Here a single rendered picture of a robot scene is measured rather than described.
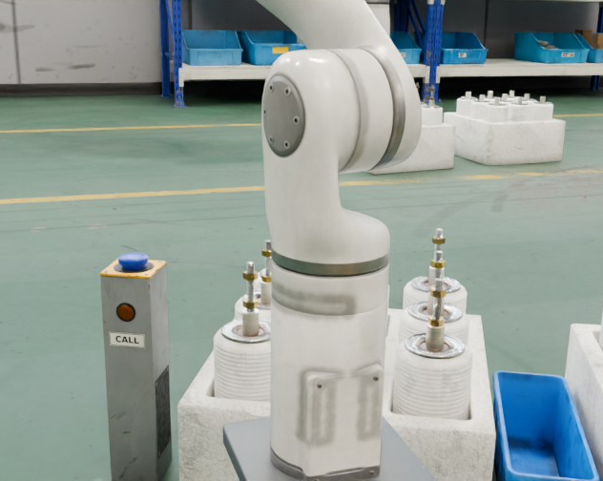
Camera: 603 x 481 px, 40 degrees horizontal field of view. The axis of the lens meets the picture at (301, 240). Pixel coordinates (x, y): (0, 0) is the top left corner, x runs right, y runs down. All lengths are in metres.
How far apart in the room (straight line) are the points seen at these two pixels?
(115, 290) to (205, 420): 0.21
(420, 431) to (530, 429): 0.38
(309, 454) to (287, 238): 0.17
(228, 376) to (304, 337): 0.44
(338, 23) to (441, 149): 2.84
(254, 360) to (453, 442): 0.26
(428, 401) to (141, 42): 5.27
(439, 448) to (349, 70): 0.57
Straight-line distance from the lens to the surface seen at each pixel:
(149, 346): 1.13
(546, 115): 3.80
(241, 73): 5.49
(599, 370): 1.22
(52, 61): 6.09
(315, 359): 0.62
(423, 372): 1.01
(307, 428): 0.64
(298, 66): 0.58
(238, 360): 1.04
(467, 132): 3.75
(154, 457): 1.21
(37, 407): 1.48
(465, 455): 1.03
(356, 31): 0.64
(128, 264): 1.12
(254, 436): 0.73
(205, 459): 1.08
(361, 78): 0.58
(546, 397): 1.34
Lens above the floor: 0.66
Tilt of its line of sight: 16 degrees down
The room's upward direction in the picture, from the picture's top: 1 degrees clockwise
